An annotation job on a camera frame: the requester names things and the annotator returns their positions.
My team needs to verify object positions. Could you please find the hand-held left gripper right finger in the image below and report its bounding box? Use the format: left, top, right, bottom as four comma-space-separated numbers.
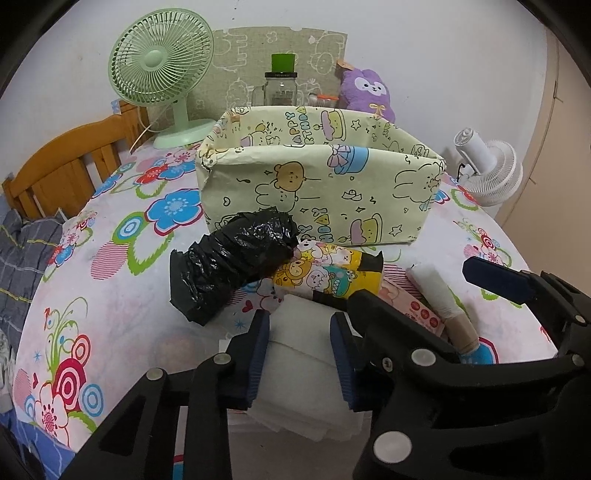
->
329, 311, 403, 413

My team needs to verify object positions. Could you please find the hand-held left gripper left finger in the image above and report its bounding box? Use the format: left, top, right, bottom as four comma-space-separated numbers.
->
60, 308, 271, 480

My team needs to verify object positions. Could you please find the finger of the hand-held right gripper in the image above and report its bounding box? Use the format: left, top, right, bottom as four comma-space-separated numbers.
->
462, 256, 591, 334
348, 288, 463, 371

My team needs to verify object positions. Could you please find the pink packet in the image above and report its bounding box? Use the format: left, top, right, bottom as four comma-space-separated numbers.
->
379, 277, 446, 337

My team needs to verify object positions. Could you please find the white tissue stack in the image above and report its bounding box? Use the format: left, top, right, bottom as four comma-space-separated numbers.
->
226, 295, 375, 439

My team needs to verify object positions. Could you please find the white bag roll beige core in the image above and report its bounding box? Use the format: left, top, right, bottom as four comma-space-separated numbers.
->
406, 263, 481, 357

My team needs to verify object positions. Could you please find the yellow cartoon print packet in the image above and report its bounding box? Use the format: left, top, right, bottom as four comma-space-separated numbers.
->
270, 239, 384, 306

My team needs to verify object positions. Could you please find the black plastic bag roll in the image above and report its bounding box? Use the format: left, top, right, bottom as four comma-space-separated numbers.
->
168, 209, 300, 326

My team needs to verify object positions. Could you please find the cartoon print paper-wrapped box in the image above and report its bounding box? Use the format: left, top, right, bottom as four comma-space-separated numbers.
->
196, 105, 448, 245

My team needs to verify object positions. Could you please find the white desk fan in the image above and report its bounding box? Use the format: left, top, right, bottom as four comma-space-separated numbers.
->
452, 129, 525, 207

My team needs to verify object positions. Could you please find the beige door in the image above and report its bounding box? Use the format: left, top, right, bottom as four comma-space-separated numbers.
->
496, 28, 591, 259

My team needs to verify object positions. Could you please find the floral printed bedsheet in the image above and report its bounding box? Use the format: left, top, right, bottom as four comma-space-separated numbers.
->
11, 138, 561, 480

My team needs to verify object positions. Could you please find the purple plush toy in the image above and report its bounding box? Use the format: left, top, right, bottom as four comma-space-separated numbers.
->
338, 60, 397, 123

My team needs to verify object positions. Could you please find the grey plaid blanket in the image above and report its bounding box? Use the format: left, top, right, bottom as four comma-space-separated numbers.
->
0, 210, 63, 342

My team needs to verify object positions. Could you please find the glass jar green lid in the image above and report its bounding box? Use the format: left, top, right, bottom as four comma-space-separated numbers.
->
252, 53, 308, 109

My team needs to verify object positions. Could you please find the wooden headboard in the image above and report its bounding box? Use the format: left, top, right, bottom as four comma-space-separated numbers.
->
2, 111, 153, 217

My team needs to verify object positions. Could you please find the grey bear print board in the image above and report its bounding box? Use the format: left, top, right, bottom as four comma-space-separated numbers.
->
191, 26, 348, 121

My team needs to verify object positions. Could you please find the green desk fan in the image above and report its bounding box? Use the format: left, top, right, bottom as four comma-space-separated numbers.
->
108, 11, 218, 149

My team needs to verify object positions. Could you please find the white fan cable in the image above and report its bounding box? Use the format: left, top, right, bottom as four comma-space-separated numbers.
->
129, 121, 160, 153

